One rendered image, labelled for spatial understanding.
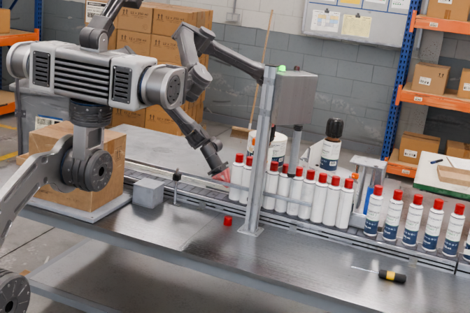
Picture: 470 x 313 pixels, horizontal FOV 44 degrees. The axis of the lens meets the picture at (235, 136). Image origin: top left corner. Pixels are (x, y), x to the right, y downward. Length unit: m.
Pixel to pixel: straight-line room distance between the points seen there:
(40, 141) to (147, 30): 3.54
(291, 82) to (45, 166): 0.91
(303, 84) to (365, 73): 4.51
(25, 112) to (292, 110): 2.92
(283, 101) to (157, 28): 3.73
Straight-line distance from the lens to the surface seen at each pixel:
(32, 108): 4.73
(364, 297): 2.06
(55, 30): 8.30
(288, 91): 2.17
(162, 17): 5.76
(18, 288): 1.75
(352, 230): 2.40
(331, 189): 2.34
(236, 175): 2.46
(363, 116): 6.77
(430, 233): 2.35
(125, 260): 3.36
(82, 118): 1.90
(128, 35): 5.92
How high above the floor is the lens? 1.81
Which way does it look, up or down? 16 degrees down
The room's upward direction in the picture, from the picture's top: 7 degrees clockwise
